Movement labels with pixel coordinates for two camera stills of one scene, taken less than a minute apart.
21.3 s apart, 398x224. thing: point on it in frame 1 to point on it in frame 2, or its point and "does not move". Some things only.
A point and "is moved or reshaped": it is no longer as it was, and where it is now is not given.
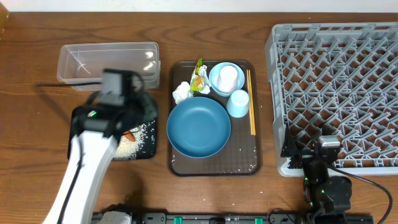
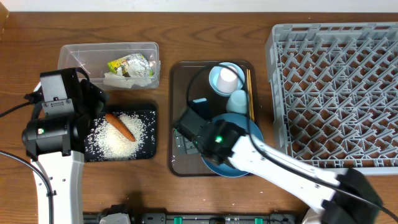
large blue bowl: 198,127 is moved or reshaped
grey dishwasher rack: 342,78 does not move
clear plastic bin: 86,63 does not move
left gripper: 147,104 to 94,101
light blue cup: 238,104 does not move
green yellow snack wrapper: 196,83 to 131,65
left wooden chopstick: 250,102 does not move
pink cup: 227,80 does not move
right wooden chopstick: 249,77 does not move
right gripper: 305,156 to 181,140
